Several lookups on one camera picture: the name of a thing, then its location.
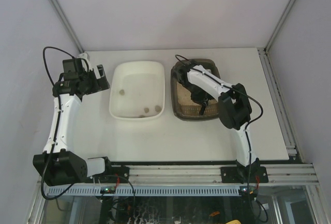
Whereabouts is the black slotted litter scoop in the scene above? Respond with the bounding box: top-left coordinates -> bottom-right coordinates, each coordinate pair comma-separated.
198,99 -> 209,116

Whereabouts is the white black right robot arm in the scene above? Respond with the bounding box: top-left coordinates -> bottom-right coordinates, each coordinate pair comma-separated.
171,64 -> 259,168

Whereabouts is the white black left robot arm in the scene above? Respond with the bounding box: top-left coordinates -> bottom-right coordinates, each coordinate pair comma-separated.
33,53 -> 110,186

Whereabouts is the brown plastic litter box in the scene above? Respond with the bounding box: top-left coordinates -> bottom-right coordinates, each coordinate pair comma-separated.
170,62 -> 219,121

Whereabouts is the white plastic tub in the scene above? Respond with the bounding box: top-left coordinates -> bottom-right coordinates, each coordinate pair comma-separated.
109,61 -> 166,121

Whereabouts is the left controller board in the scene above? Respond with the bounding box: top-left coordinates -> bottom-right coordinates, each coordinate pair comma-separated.
100,186 -> 116,195

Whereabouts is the controller board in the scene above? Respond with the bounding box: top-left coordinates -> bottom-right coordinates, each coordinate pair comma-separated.
239,186 -> 259,196
100,186 -> 116,195

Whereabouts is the right controller board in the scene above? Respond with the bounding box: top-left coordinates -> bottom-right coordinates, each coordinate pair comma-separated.
239,186 -> 259,196

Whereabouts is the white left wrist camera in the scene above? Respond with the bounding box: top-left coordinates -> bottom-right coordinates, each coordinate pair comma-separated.
77,53 -> 91,67

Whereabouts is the black right camera cable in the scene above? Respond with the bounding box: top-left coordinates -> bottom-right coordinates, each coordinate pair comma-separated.
175,54 -> 264,183

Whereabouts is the black camera cable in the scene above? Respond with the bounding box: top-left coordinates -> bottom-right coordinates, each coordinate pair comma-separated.
175,54 -> 264,183
40,47 -> 78,200

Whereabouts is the black left camera cable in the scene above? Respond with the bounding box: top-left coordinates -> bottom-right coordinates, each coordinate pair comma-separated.
40,47 -> 78,200

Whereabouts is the aluminium left frame post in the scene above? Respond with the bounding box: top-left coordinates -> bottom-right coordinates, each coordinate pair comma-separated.
48,0 -> 84,53

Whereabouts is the aluminium frame post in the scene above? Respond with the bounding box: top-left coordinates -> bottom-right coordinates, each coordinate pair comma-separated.
264,0 -> 297,52
48,0 -> 84,53

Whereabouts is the aluminium right side rail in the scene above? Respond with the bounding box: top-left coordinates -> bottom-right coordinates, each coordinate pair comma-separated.
257,48 -> 300,161

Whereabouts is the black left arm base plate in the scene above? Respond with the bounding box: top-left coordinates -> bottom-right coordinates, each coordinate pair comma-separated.
84,166 -> 130,184

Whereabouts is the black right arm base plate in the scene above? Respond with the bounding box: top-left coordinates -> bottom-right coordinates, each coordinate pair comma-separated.
220,166 -> 269,184

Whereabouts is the grey slotted cable duct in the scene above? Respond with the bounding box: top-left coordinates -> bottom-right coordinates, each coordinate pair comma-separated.
48,185 -> 243,197

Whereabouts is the aluminium front mounting rail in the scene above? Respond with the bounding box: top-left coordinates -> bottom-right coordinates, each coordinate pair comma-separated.
37,163 -> 319,185

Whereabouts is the aluminium right frame post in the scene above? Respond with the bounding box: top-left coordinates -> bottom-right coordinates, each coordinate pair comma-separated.
264,0 -> 297,52

